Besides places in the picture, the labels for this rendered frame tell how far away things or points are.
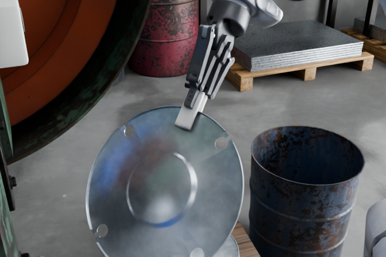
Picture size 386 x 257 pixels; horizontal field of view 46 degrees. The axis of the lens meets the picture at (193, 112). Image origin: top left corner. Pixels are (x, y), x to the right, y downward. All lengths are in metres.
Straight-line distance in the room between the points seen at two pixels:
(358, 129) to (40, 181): 1.90
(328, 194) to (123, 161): 0.98
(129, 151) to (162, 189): 0.10
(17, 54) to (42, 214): 2.00
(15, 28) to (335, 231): 1.61
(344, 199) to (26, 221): 1.40
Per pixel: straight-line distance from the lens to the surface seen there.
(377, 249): 0.93
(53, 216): 2.27
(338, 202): 1.70
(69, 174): 2.52
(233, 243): 1.52
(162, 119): 0.81
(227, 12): 0.81
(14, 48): 0.31
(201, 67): 0.76
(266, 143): 1.92
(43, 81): 0.88
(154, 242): 0.76
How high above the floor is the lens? 1.40
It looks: 27 degrees down
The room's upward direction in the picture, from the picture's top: straight up
